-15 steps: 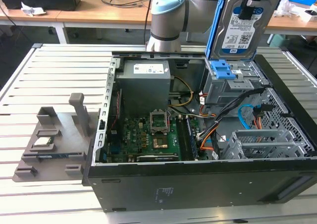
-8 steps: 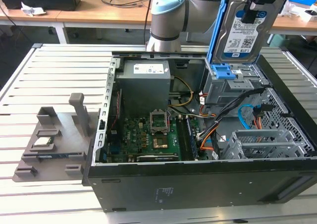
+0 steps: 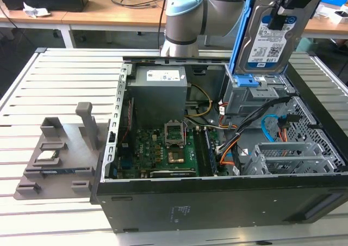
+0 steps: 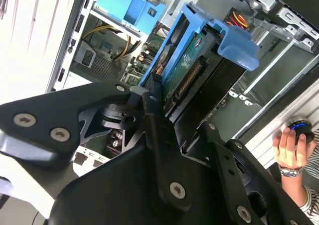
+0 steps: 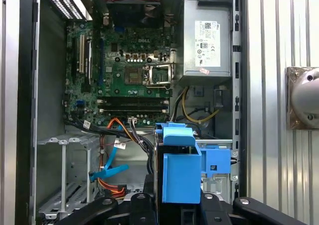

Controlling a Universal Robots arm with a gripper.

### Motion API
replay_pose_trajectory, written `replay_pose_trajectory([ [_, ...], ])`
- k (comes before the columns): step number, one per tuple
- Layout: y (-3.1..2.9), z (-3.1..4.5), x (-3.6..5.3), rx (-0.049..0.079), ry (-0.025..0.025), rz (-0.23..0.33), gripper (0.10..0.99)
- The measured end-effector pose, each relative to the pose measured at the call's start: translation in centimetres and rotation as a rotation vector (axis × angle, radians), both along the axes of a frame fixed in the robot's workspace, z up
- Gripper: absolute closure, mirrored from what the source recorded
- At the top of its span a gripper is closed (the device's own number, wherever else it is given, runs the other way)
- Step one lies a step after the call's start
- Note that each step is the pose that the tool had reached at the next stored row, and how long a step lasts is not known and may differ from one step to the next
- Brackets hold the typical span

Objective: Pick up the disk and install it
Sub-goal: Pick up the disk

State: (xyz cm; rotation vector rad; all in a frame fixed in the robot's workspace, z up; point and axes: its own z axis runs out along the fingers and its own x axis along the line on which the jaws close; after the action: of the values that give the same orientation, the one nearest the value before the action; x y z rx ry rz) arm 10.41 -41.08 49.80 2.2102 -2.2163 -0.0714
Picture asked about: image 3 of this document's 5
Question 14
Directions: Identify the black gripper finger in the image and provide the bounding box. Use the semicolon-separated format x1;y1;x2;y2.
268;0;290;32

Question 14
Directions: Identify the hard disk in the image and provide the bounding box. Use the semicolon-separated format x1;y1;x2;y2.
228;0;305;76

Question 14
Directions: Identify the multicoloured power wire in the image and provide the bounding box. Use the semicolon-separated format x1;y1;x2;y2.
277;114;303;143

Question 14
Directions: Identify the grey metal disk bay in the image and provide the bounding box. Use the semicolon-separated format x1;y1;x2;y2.
241;141;340;176

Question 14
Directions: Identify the pale teal chair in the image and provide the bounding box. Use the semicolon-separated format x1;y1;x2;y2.
297;38;313;52

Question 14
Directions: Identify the blue plastic latch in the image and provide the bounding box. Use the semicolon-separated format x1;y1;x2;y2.
233;73;259;88

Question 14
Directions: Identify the grey metal drive cage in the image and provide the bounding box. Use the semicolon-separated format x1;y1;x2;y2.
221;66;296;116

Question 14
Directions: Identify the grey power supply unit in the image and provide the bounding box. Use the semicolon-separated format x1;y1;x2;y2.
126;65;192;121

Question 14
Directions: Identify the black RAM slot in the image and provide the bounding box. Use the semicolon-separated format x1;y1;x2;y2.
200;128;215;176
192;128;207;176

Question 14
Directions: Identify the metal socket cover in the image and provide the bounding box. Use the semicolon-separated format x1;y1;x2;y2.
164;119;186;148

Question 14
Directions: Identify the CPU socket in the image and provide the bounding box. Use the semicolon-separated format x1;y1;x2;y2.
166;147;185;164

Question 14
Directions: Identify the green motherboard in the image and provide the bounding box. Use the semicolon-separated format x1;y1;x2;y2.
116;127;226;180

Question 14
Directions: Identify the black graphics card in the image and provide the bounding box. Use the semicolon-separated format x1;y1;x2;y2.
140;169;197;179

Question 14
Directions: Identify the long wooden desk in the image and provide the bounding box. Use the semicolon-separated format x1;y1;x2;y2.
0;0;348;40

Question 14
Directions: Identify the black PC case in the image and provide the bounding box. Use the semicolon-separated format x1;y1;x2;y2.
89;55;348;235

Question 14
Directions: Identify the crumpled white paper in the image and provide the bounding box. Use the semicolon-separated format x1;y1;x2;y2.
23;2;52;19

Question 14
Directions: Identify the grey parts rack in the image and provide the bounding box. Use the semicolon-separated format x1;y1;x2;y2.
12;101;112;203

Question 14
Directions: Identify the silver CPU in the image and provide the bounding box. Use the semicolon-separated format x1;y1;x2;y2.
37;150;59;161

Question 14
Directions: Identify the black cable bundle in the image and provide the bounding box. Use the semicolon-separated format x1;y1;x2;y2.
217;95;292;176

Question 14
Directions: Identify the yellow black cable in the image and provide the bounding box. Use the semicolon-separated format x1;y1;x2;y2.
186;84;213;119

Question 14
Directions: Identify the blue data wire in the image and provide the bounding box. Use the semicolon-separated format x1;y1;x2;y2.
260;115;282;144

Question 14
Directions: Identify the thin orange wire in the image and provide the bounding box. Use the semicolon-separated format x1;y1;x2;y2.
219;144;238;167

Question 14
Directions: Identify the thin red wire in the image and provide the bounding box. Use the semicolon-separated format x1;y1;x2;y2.
121;97;135;147

